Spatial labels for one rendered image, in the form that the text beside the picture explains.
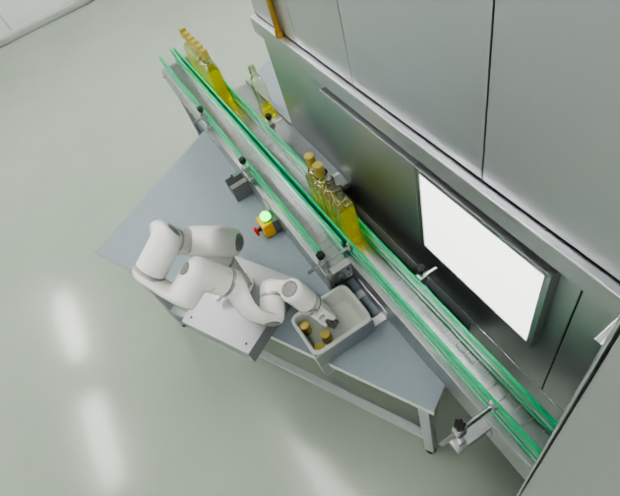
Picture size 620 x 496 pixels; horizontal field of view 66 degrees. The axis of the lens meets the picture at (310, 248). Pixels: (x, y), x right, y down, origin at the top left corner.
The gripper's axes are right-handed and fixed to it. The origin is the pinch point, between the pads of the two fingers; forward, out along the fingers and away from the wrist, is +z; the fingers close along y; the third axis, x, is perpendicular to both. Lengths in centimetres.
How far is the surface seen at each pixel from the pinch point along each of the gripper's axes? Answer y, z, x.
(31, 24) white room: 605, 60, 64
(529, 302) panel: -47, -27, -41
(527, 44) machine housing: -35, -82, -59
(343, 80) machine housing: 27, -47, -52
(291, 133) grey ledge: 82, 3, -38
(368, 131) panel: 13, -40, -47
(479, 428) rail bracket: -55, -2, -13
